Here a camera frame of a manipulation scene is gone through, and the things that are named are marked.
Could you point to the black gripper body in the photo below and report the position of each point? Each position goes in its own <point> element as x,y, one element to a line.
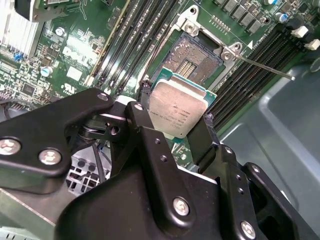
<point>112,212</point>

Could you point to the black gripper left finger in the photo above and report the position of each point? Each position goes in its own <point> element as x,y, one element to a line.
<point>50,120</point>

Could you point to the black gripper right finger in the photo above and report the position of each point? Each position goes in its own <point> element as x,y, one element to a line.
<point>200,145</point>

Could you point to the silver topped CPU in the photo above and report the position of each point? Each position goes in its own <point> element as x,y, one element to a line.
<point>177,105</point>

